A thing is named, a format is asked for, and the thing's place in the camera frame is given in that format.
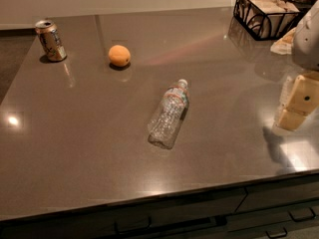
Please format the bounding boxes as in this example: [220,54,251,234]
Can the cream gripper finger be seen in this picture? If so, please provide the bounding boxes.
[274,71,319,131]

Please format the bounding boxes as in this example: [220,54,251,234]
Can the orange soda can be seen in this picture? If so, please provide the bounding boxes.
[35,20,67,62]

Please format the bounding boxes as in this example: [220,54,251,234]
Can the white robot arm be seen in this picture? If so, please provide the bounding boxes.
[273,1,319,134]

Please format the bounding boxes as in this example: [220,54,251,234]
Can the white paper packet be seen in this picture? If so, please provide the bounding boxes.
[270,28,296,55]

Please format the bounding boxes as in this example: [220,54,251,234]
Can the napkins in basket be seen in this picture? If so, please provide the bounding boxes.
[244,0,299,39]

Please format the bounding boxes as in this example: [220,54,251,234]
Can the clear plastic water bottle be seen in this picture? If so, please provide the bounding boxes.
[148,79,189,149]

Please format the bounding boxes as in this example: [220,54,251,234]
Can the orange fruit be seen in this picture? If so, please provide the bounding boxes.
[109,45,131,67]

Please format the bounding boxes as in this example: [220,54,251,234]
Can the black wire basket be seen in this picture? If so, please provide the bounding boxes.
[233,0,301,41]

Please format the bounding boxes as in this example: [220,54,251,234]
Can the right upper drawer handle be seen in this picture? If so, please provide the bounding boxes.
[289,207,317,222]

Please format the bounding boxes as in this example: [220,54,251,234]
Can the drawer handle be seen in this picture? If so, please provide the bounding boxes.
[266,228,288,239]
[289,207,317,222]
[114,216,152,235]

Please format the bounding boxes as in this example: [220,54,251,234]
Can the right lower drawer handle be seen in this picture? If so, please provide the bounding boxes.
[266,228,288,239]

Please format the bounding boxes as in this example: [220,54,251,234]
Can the left drawer handle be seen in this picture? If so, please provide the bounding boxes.
[114,216,152,235]

